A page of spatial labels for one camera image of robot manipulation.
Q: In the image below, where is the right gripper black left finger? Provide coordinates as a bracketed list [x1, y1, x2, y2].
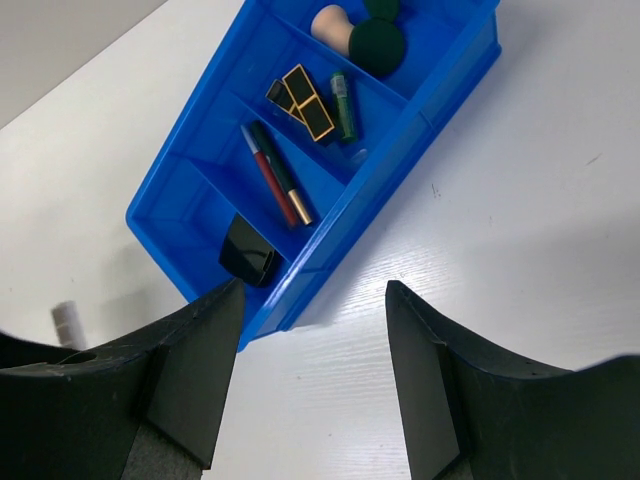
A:
[1, 280, 245, 479]

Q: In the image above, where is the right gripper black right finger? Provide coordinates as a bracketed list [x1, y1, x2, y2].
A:
[385, 281, 639, 479]

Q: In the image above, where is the clear nude eyeshadow palette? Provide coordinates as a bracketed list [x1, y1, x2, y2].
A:
[51, 301, 87, 351]

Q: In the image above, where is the black square compact case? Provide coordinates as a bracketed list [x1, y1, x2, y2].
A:
[218, 214, 282, 288]

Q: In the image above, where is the red silver lip gloss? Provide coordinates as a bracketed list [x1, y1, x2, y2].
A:
[240, 124, 298, 228]

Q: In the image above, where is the gold capped dark pencil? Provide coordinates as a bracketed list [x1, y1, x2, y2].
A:
[249, 120, 313, 226]

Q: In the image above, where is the black gold square lipstick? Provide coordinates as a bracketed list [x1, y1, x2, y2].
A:
[283, 64, 336, 145]

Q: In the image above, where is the green lip balm tube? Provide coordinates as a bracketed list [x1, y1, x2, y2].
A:
[330, 71, 358, 143]

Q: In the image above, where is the dark green labelled round puff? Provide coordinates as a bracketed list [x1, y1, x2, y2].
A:
[348, 18, 407, 78]

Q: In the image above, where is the beige makeup sponge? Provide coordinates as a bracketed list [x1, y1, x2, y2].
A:
[311, 4, 355, 57]

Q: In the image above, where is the blue divided plastic bin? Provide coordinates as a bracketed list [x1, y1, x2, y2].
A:
[126, 1, 501, 346]

